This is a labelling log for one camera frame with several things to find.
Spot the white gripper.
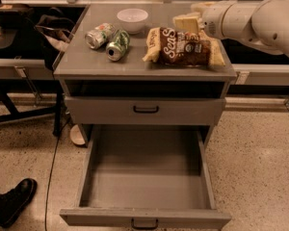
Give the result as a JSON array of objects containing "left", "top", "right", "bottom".
[{"left": 172, "top": 1, "right": 235, "bottom": 39}]

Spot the brown sea salt chip bag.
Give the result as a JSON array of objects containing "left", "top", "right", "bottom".
[{"left": 143, "top": 27, "right": 225, "bottom": 67}]

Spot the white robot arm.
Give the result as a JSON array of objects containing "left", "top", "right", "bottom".
[{"left": 172, "top": 0, "right": 289, "bottom": 58}]

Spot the grey drawer cabinet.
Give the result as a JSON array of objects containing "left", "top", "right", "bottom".
[{"left": 55, "top": 3, "right": 236, "bottom": 141}]

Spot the white bowl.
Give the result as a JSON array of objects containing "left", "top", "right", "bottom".
[{"left": 117, "top": 9, "right": 148, "bottom": 34}]

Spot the green soda can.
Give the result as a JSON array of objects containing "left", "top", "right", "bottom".
[{"left": 106, "top": 30, "right": 130, "bottom": 62}]

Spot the silver orange soda can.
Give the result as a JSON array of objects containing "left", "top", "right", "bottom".
[{"left": 85, "top": 23, "right": 116, "bottom": 49}]

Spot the black boot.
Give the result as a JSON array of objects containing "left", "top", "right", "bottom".
[{"left": 0, "top": 178, "right": 38, "bottom": 228}]

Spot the dark bag with strap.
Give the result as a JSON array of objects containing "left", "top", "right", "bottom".
[{"left": 35, "top": 7, "right": 75, "bottom": 70}]

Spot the black floor cable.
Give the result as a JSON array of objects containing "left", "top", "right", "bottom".
[{"left": 43, "top": 120, "right": 68, "bottom": 231}]

